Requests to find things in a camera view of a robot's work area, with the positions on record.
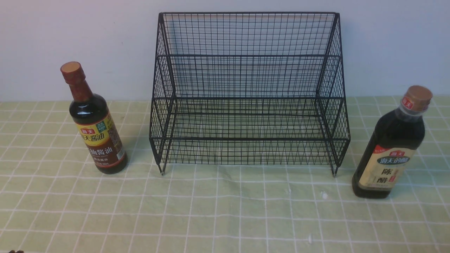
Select soy sauce bottle red cap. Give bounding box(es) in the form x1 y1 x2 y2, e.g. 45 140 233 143
60 62 128 174

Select vinegar bottle tan cap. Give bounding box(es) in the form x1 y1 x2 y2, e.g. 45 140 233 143
352 85 433 199

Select green checkered tablecloth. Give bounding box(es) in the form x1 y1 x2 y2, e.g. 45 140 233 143
0 97 449 253

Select black wire mesh rack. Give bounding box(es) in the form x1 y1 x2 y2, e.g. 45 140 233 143
148 12 351 177

